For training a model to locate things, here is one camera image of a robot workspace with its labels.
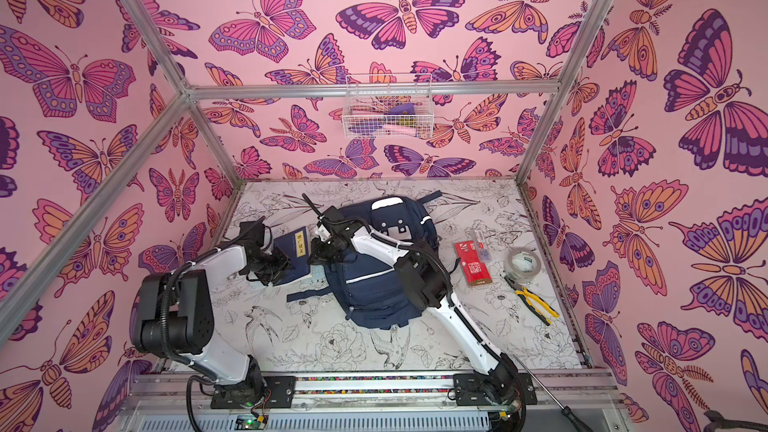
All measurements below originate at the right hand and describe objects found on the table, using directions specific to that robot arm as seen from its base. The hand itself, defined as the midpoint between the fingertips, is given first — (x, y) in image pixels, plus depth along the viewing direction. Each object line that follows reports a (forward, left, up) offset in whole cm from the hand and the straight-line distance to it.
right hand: (306, 259), depth 93 cm
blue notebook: (+7, +5, -2) cm, 9 cm away
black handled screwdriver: (-41, -70, -3) cm, 81 cm away
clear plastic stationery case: (+7, -57, -4) cm, 57 cm away
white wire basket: (+41, -24, +28) cm, 55 cm away
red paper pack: (+1, -53, -4) cm, 54 cm away
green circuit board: (-41, +8, -7) cm, 42 cm away
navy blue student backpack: (-10, -21, -1) cm, 23 cm away
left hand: (-1, +3, -1) cm, 4 cm away
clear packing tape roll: (+1, -69, -4) cm, 69 cm away
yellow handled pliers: (-14, -71, -5) cm, 73 cm away
